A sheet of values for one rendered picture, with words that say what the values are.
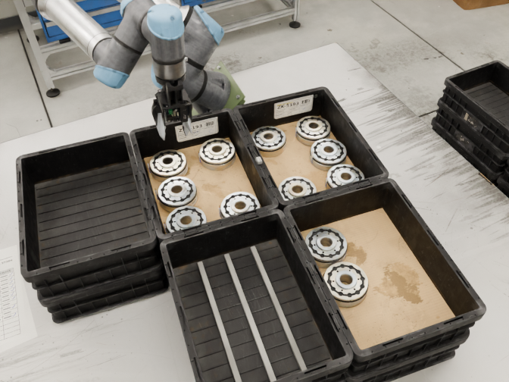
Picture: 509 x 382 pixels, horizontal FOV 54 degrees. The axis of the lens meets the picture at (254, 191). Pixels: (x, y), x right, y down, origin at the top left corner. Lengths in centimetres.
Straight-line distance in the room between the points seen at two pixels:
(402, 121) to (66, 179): 112
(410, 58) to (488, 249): 211
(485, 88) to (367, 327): 154
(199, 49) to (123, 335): 82
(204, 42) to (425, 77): 202
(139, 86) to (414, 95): 165
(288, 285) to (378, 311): 21
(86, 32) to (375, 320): 95
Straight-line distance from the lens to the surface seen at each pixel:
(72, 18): 139
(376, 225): 133
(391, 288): 123
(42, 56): 315
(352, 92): 194
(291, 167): 144
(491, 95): 244
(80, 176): 150
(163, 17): 113
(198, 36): 153
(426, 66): 343
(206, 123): 147
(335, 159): 143
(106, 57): 125
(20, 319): 144
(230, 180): 140
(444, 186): 166
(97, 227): 137
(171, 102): 123
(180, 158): 144
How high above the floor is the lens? 186
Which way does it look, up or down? 48 degrees down
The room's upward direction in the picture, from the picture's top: 1 degrees counter-clockwise
